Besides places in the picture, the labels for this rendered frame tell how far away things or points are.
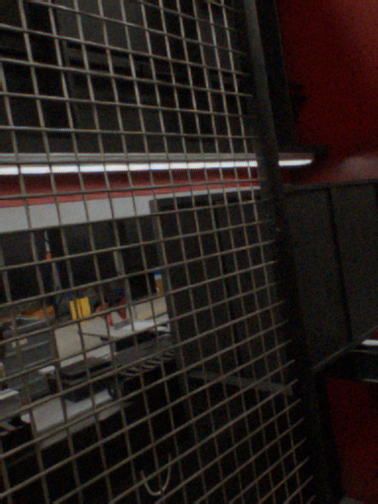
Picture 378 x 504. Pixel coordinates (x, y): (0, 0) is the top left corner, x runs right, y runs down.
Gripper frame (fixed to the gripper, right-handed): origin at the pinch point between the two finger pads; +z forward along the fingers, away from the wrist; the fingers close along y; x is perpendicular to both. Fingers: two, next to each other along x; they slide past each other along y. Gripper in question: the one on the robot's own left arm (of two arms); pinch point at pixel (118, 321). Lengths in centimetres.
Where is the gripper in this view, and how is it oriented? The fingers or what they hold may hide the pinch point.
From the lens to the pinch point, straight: 151.9
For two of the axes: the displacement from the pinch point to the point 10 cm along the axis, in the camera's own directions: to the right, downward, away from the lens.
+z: 4.7, 8.2, -3.2
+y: 7.1, -1.4, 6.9
